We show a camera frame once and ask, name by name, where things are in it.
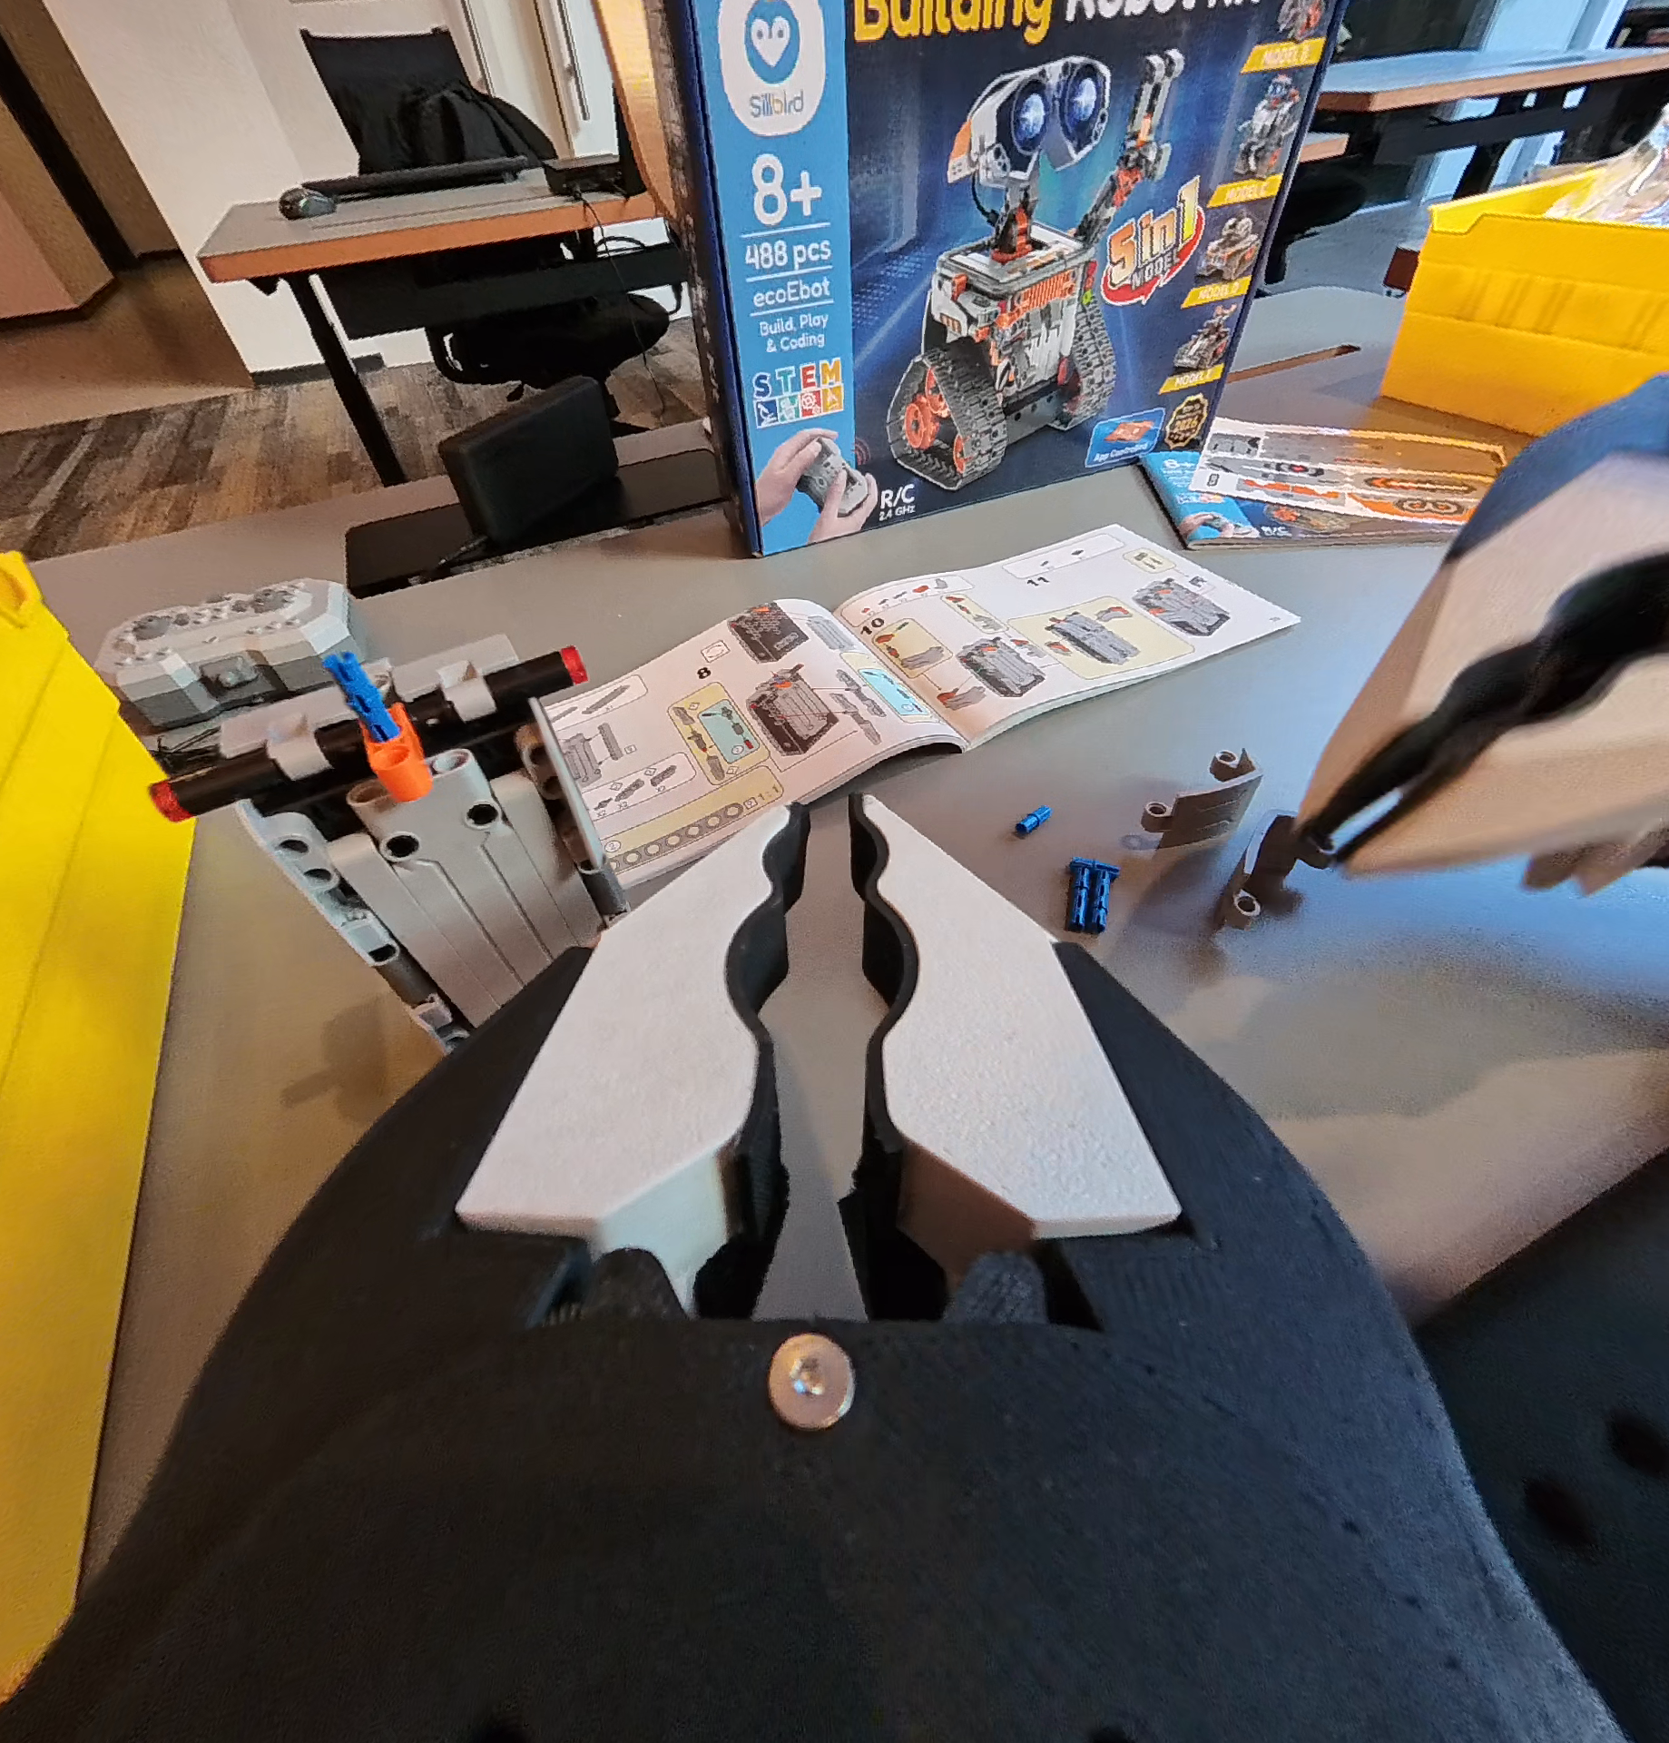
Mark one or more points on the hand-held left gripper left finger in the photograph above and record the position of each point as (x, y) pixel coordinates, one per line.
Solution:
(618, 1091)

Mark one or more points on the grey battery box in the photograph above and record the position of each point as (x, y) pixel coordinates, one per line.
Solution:
(223, 641)

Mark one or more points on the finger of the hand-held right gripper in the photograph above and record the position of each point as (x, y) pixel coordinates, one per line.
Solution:
(1503, 600)
(1571, 791)

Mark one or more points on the light wooden divider panel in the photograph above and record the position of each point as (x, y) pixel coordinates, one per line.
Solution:
(637, 83)

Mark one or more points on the sticker sheet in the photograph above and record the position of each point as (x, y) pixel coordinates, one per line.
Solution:
(1353, 478)

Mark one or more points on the grey black robot body model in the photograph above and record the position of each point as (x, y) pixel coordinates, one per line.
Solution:
(441, 873)

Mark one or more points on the black keyboard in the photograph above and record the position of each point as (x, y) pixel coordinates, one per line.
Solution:
(414, 178)

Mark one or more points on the blue robot kit box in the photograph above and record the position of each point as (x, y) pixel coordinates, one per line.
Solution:
(999, 274)

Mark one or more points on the black computer mouse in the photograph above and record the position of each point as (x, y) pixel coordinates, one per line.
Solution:
(307, 203)

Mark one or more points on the yellow plastic parts bin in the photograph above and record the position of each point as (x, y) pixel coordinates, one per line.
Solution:
(46, 954)

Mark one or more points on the white door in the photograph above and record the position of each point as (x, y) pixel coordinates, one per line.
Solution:
(515, 42)

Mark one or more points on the small grey curved panel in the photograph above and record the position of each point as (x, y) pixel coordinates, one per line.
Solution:
(1209, 805)
(1258, 878)

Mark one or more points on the black electronic device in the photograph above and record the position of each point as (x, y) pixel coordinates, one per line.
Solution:
(536, 456)

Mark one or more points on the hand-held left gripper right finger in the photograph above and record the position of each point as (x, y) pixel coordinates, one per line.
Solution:
(1027, 1091)

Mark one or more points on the clear plastic bag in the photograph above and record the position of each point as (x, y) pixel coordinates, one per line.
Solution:
(1651, 165)

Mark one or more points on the instruction booklet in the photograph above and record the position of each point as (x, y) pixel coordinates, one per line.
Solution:
(1054, 614)

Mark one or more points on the brown edged office desk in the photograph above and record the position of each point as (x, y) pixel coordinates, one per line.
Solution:
(373, 238)
(1462, 75)

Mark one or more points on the black office chair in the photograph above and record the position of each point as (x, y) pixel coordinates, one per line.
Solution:
(427, 124)

